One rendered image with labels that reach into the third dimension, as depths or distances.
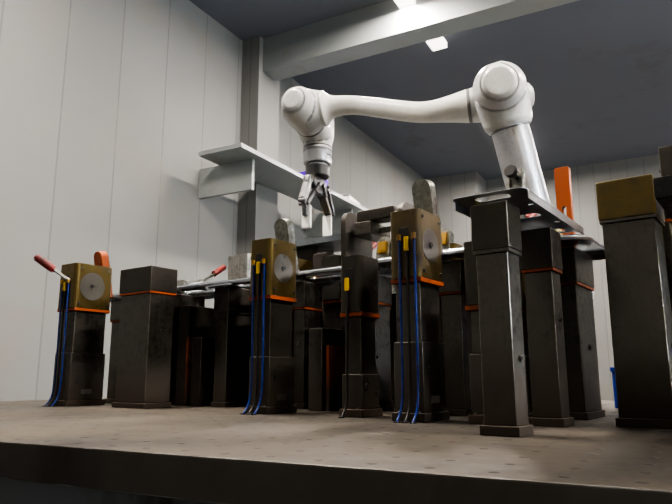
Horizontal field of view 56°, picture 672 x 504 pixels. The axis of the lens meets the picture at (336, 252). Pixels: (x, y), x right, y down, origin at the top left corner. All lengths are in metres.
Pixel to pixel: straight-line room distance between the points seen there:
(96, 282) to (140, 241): 2.46
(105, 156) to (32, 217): 0.66
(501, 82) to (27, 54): 2.87
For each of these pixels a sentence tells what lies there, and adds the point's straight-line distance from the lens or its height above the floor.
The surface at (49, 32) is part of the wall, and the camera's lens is 4.11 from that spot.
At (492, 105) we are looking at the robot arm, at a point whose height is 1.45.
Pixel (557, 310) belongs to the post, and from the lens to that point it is 0.99.
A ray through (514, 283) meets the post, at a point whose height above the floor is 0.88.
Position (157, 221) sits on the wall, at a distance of 4.35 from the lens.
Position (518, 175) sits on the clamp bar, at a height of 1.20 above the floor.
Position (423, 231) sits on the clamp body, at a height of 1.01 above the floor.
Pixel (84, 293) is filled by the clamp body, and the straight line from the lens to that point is 1.75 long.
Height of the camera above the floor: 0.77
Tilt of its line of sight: 11 degrees up
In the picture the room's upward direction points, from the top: straight up
